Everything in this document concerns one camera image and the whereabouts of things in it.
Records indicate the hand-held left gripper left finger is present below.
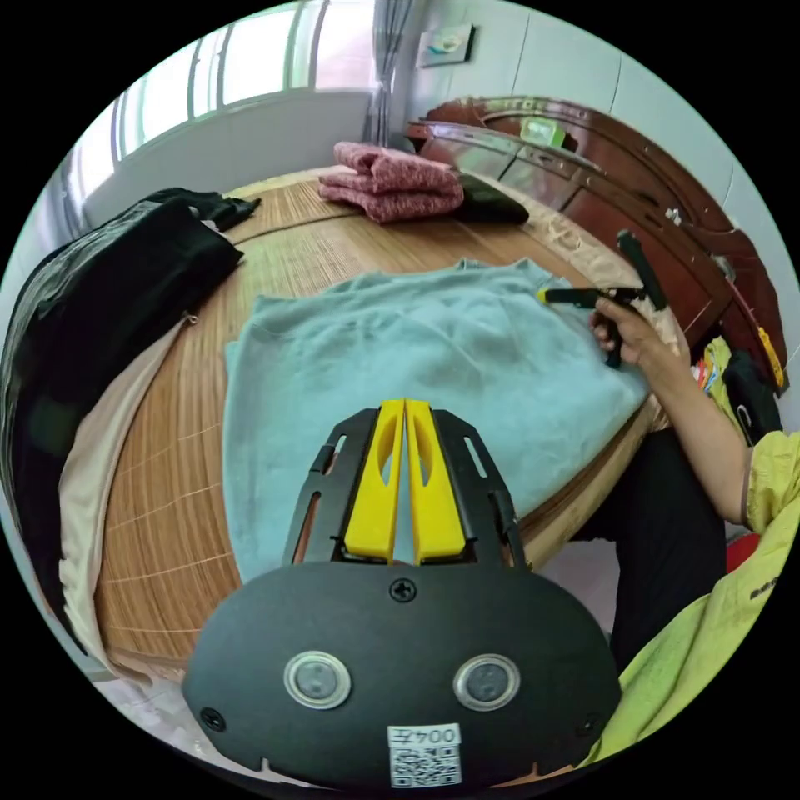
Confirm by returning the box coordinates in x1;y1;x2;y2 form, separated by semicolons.
342;398;406;561

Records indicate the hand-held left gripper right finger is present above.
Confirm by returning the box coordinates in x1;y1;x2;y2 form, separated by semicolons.
404;397;468;566

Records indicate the cyan long-sleeve shirt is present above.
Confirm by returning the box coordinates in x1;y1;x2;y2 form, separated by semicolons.
221;257;655;586

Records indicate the person's right forearm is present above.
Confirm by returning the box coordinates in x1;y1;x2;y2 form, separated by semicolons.
643;347;755;525

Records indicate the person's right hand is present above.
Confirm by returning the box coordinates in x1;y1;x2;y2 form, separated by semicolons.
587;297;675;371

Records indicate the small green box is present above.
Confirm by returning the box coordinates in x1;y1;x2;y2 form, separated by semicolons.
518;117;568;148

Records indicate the pile of folded clothes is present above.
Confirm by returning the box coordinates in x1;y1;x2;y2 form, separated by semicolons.
317;140;532;227

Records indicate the person's body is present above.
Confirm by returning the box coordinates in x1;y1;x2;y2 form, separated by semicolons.
569;427;800;771

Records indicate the grey curtain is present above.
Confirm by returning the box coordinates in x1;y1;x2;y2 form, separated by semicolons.
364;0;415;150

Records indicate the window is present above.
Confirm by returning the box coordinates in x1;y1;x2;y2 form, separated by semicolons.
59;0;379;188

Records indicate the framed wall picture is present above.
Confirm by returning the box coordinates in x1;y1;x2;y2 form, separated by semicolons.
414;22;477;70

